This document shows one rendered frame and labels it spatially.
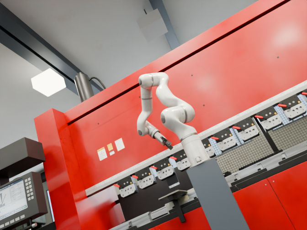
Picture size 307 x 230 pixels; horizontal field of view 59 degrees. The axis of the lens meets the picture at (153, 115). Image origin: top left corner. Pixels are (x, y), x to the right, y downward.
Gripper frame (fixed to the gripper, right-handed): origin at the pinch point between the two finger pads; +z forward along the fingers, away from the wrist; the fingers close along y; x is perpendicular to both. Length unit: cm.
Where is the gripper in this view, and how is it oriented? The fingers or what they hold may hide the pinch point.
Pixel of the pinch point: (170, 146)
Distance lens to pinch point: 218.6
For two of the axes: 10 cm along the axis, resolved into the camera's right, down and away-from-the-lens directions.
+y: -2.0, -4.4, -8.8
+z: 7.1, 5.5, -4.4
